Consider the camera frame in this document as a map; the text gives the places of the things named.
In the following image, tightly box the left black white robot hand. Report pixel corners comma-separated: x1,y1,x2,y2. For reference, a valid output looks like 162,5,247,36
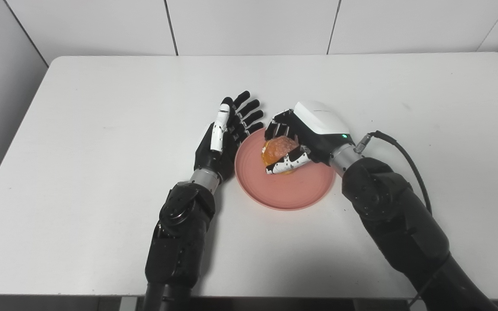
194,90,265,182

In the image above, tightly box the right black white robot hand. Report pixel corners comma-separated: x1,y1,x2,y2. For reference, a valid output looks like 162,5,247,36
265,101,357,175

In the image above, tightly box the orange cream puff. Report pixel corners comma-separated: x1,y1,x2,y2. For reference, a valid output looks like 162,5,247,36
261,136,300,175

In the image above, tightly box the pink round plate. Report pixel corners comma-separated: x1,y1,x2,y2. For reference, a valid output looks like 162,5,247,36
235,128,336,211

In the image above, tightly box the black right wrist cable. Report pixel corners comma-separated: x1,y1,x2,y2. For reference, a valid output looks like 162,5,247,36
354,131,432,215

